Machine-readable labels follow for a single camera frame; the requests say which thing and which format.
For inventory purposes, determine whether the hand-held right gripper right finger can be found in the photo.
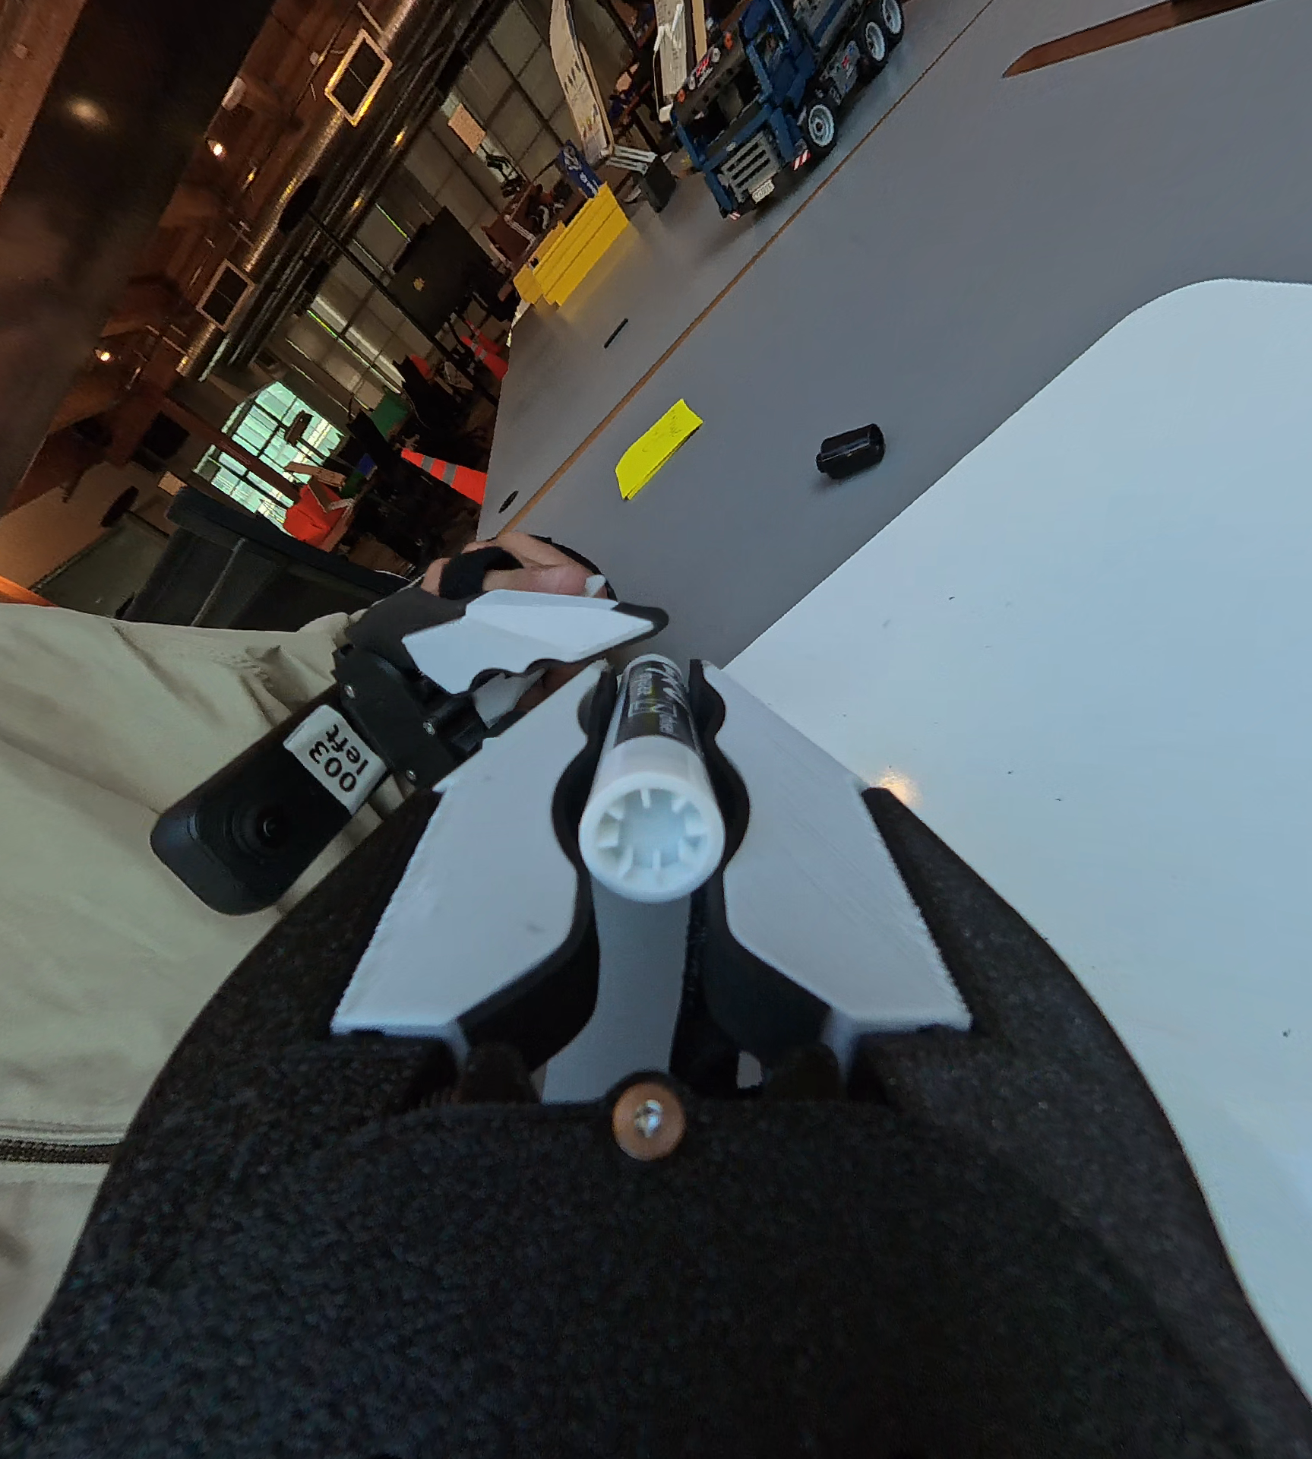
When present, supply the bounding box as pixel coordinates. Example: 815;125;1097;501
683;657;973;1069

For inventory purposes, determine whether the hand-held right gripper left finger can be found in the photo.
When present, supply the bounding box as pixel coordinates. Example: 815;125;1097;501
330;661;616;1069

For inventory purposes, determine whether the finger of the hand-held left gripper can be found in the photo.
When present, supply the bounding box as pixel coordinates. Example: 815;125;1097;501
398;589;669;693

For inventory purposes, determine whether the white dry erase marker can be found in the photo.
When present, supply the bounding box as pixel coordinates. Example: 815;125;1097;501
578;652;726;904

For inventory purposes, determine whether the black marker cap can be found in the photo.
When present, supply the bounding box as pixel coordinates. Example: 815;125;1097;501
815;423;887;479

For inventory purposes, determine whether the white whiteboard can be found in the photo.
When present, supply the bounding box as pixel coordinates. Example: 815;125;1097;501
724;279;1312;1459

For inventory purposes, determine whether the person's left hand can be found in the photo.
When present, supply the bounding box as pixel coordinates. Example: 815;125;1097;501
488;533;614;601

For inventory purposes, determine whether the red orange object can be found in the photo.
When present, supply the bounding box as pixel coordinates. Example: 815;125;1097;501
398;446;488;504

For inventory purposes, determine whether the black mesh panel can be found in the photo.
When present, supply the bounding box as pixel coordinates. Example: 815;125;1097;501
121;490;411;627

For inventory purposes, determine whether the orange bag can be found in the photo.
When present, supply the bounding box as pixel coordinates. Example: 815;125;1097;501
281;482;355;547

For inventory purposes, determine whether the yellow paper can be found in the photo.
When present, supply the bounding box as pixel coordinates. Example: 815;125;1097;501
614;398;705;501

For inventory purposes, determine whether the black screen on stand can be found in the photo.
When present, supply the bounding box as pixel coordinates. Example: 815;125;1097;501
387;210;497;331

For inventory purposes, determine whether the yellow bin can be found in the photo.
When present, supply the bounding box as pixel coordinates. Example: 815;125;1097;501
514;181;634;308

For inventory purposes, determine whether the person's beige jacket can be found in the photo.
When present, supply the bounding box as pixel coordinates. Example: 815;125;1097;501
0;603;418;1426

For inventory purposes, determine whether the white curved sign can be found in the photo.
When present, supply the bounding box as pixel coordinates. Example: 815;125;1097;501
548;0;611;160

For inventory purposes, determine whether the blue toy truck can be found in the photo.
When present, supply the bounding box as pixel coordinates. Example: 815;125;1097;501
672;0;908;219

